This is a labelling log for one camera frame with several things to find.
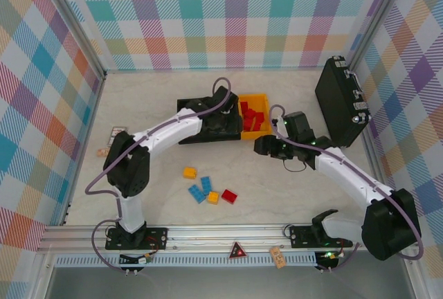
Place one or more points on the long blue lego brick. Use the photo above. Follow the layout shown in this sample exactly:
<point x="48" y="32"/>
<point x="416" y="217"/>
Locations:
<point x="196" y="194"/>

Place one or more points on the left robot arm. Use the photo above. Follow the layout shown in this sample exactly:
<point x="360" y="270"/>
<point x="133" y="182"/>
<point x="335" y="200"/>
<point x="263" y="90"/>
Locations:
<point x="166" y="131"/>

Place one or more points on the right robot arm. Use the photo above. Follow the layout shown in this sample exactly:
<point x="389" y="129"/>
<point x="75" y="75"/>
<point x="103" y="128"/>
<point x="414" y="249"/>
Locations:
<point x="349" y="174"/>

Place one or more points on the yellow plastic bin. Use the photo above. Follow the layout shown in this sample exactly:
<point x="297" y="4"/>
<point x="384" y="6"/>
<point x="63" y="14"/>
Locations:
<point x="266" y="105"/>

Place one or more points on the black briefcase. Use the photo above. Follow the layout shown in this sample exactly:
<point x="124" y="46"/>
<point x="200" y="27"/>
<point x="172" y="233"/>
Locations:
<point x="334" y="98"/>

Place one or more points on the playing card box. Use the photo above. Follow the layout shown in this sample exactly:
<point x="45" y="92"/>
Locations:
<point x="116" y="132"/>

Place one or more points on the small tan block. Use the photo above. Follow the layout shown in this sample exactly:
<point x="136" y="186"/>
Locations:
<point x="102" y="152"/>

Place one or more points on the small connector board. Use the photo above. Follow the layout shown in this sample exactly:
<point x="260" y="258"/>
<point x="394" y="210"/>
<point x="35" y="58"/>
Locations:
<point x="143" y="260"/>
<point x="328" y="255"/>

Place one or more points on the wooden tag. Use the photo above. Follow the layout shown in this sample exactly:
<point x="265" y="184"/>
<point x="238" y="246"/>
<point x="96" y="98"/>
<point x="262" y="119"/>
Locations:
<point x="278" y="258"/>

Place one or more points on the triangle warning sign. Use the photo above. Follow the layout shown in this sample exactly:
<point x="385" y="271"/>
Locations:
<point x="237" y="252"/>

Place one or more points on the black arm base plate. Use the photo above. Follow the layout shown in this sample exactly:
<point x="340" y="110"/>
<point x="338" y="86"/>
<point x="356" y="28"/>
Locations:
<point x="157" y="238"/>
<point x="301" y="236"/>

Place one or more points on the aluminium rail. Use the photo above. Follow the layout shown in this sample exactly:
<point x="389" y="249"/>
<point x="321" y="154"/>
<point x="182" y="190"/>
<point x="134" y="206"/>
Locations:
<point x="221" y="235"/>

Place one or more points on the aluminium frame post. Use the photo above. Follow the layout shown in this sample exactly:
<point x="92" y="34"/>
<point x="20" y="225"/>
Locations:
<point x="378" y="18"/>
<point x="77" y="22"/>

